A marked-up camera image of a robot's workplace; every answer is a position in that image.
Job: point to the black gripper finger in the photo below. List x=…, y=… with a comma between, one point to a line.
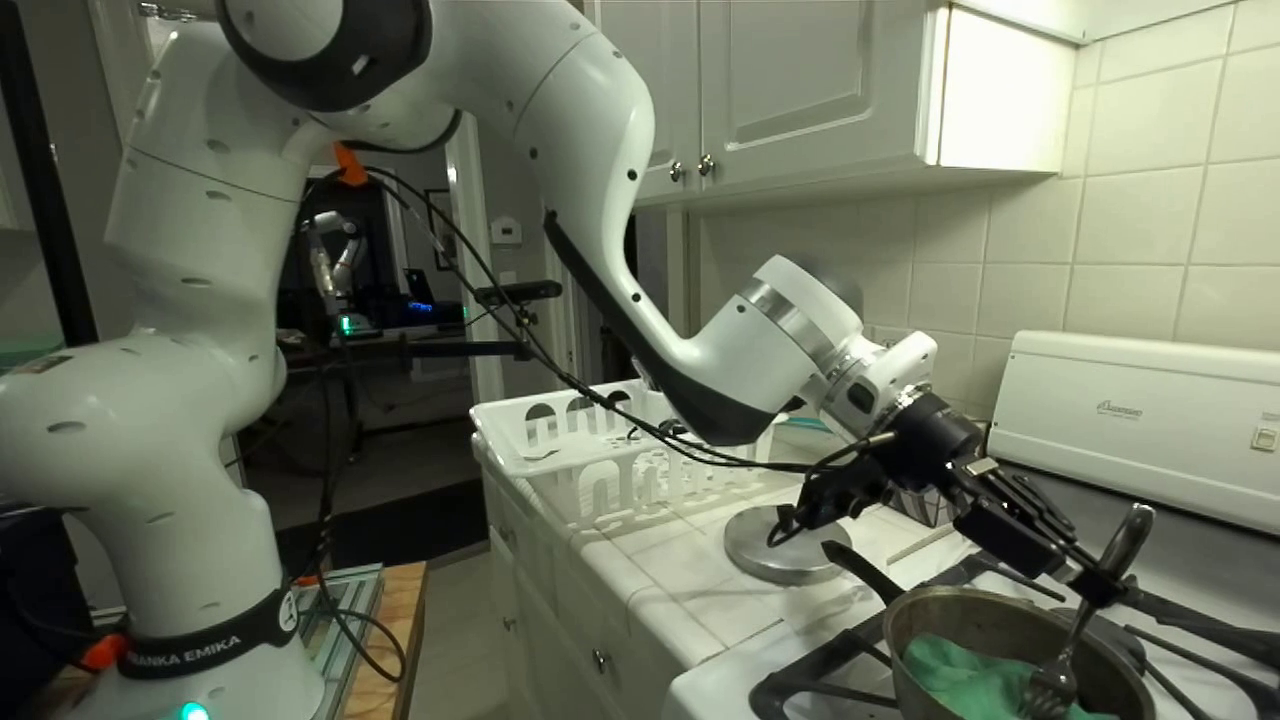
x=1023, y=542
x=1043, y=507

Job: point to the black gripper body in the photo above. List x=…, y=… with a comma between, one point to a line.
x=932, y=441

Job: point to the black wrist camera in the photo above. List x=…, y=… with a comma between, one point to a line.
x=835, y=492

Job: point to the white lower cabinets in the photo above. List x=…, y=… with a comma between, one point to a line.
x=562, y=625

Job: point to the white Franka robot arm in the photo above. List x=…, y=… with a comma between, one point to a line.
x=203, y=332

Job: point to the green rag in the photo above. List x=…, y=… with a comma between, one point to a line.
x=973, y=682

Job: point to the white cabinets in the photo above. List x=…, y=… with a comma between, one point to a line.
x=801, y=83
x=562, y=625

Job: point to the white gas stove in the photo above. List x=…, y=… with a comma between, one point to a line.
x=1134, y=426

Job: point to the white plastic dish basket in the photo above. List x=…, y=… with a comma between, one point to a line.
x=573, y=462

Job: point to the black camera bar on stand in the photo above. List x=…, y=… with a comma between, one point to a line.
x=523, y=291

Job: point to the black stove grate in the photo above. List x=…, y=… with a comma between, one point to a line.
x=815, y=664
x=1201, y=621

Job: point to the white upper cabinets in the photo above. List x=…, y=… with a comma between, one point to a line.
x=801, y=83

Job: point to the silver pot lid black knob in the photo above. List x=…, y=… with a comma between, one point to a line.
x=760, y=552

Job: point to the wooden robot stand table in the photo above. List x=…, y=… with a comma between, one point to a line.
x=394, y=642

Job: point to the silver metal fork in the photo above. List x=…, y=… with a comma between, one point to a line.
x=1114, y=563

